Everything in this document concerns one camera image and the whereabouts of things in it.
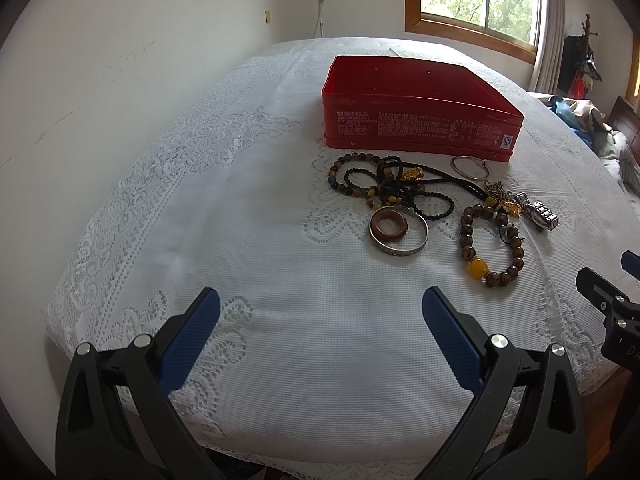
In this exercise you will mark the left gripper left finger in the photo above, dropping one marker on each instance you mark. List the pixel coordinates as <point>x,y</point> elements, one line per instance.
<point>93,436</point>

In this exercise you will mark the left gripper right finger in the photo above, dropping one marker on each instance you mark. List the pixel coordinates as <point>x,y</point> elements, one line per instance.
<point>525,419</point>

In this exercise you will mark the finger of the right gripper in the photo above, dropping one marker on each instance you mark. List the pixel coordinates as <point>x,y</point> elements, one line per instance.
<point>630,263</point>
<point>605,296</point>

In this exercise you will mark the dark wooden headboard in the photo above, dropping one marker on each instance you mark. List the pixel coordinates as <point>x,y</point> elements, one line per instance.
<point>624,119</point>

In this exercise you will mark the pile of clothes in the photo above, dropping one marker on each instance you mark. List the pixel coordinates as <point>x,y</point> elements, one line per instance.
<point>611,146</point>

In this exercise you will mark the coat rack with clothes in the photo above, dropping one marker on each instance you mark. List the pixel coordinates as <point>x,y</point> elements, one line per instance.
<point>578,69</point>

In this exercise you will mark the grey curtain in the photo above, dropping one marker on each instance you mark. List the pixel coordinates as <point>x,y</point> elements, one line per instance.
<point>546,71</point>

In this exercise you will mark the white lace bedspread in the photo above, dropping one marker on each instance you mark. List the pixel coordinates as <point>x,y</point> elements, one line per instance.
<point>321,364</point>

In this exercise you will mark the red tin box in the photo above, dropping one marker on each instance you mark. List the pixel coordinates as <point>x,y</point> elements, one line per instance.
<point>411,105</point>

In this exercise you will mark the wooden framed window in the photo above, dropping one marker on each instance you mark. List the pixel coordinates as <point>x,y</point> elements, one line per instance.
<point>510,27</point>

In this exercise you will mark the gold pixiu cord pendant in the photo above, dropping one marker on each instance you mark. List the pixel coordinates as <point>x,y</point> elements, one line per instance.
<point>509,207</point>

